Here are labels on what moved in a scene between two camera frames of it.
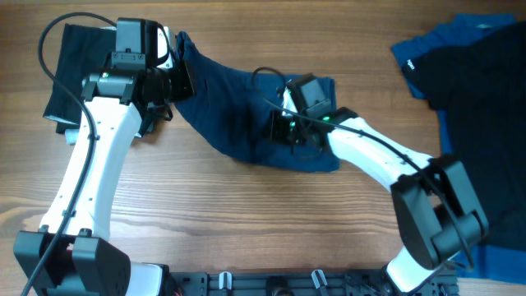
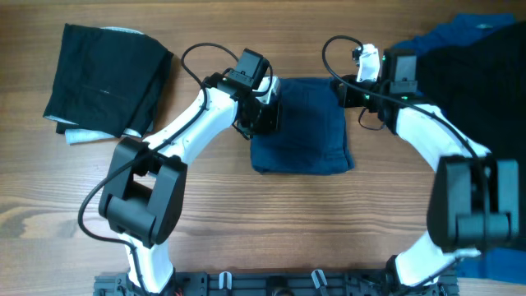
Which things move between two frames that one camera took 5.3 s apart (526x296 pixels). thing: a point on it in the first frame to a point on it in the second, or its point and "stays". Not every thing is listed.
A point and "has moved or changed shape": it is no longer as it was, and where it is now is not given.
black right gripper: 274,119 to 345,96
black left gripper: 186,88 to 271,123
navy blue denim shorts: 233,108 has moved or changed shape
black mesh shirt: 478,80 stays
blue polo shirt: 493,264 stays
